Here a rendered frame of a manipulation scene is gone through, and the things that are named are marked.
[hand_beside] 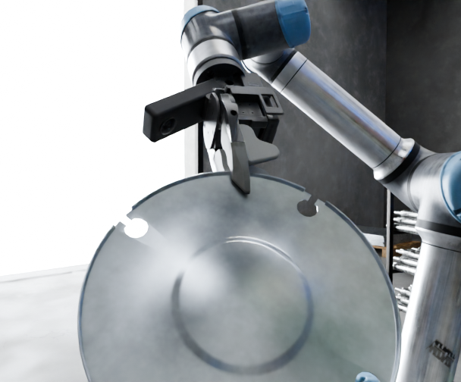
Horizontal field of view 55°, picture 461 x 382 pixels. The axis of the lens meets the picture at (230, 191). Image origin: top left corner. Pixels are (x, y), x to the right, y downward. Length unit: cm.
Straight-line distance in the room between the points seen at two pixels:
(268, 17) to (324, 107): 20
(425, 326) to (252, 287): 39
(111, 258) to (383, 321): 26
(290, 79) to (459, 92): 726
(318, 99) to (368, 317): 46
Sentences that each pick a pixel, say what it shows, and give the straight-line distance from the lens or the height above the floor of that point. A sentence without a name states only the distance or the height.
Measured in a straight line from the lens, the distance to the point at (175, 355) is 40.
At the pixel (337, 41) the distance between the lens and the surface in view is 757.
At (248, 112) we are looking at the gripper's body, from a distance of 54.
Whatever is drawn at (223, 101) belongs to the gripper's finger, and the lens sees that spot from 51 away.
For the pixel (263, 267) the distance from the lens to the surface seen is 43.
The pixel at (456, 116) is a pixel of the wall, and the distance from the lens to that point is 797.
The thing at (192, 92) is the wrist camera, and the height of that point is 115.
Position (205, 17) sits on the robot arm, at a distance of 70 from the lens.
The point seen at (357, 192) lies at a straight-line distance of 778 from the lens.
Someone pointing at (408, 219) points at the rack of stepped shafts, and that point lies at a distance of 304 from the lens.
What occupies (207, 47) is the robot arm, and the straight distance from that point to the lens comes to 63.
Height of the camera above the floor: 106
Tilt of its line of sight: 3 degrees down
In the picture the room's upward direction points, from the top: straight up
